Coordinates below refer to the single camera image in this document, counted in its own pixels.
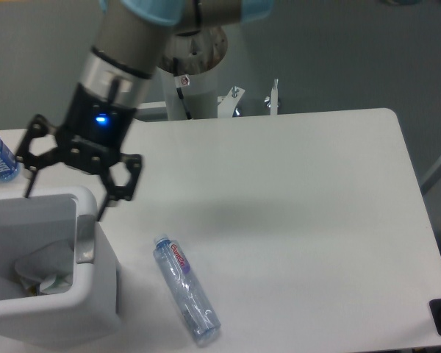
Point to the white bracket with wing bolt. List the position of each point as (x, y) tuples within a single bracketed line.
[(272, 101)]

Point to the clear plastic bag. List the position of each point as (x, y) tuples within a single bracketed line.
[(48, 270)]

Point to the white trash can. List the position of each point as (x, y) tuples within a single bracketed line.
[(90, 309)]

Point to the clear plastic bottle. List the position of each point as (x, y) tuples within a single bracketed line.
[(197, 311)]

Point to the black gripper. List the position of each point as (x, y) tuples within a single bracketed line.
[(89, 140)]

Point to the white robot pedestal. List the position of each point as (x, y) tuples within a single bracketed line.
[(189, 73)]

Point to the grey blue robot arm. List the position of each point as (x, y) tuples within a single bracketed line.
[(114, 82)]

